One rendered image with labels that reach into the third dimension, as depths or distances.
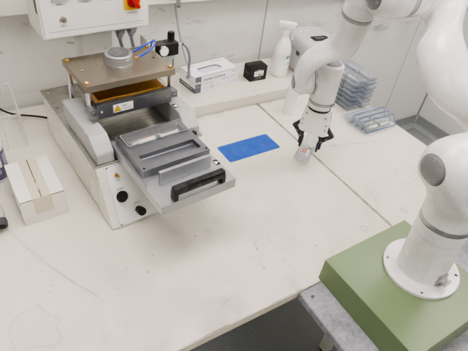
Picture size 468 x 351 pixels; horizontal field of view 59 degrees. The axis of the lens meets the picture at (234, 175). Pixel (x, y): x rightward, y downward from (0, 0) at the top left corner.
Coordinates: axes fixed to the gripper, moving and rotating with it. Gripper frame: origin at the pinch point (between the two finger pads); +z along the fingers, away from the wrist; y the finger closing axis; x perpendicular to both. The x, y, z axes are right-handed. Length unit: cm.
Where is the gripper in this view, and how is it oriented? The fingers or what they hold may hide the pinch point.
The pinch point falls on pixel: (309, 143)
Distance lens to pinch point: 153.3
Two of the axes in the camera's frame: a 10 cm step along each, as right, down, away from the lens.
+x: -4.2, 5.5, -7.2
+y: -9.0, -3.5, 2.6
